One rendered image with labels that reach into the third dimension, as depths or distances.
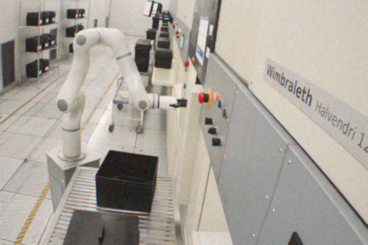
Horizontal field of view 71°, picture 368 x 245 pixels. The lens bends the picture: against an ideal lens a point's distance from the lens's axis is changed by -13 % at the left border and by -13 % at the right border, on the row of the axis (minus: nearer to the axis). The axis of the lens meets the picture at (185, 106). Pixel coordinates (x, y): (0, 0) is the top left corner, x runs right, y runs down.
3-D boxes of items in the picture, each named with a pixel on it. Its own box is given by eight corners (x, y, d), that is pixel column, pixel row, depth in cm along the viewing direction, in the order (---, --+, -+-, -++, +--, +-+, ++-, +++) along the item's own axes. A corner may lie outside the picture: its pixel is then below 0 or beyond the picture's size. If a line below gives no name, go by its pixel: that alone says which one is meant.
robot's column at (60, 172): (55, 234, 200) (44, 150, 175) (85, 222, 220) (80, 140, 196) (74, 256, 183) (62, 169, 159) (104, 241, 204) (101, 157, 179)
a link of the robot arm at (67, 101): (80, 110, 172) (67, 119, 157) (64, 102, 172) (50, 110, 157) (105, 32, 156) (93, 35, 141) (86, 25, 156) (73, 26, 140)
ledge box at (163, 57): (154, 63, 453) (156, 47, 445) (172, 65, 455) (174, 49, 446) (152, 67, 425) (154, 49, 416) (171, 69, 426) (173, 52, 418)
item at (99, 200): (157, 182, 162) (159, 156, 156) (150, 213, 136) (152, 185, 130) (108, 175, 162) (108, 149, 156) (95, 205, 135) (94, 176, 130)
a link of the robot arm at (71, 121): (57, 129, 166) (57, 91, 158) (71, 118, 184) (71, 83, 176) (75, 133, 165) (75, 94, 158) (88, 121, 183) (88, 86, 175)
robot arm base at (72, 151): (52, 151, 176) (51, 125, 170) (77, 144, 190) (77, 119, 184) (66, 164, 165) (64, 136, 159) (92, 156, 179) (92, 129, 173)
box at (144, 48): (134, 54, 554) (136, 41, 545) (149, 56, 556) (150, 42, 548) (133, 57, 525) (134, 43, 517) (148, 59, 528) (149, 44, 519)
